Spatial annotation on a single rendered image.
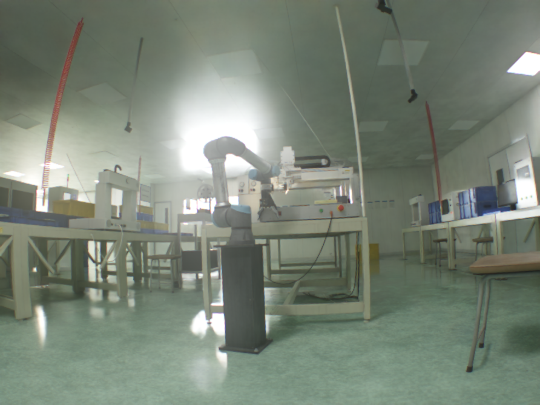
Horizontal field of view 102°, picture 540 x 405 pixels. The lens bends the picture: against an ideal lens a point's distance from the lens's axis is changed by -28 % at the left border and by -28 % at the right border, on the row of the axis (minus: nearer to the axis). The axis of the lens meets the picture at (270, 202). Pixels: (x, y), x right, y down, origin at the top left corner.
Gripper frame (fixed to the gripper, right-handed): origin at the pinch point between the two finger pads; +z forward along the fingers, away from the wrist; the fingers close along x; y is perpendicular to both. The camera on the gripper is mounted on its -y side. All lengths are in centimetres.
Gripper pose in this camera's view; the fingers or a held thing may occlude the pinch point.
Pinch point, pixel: (267, 220)
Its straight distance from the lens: 214.8
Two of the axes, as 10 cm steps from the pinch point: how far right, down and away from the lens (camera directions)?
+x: 9.4, -0.8, -3.3
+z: 0.4, 9.9, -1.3
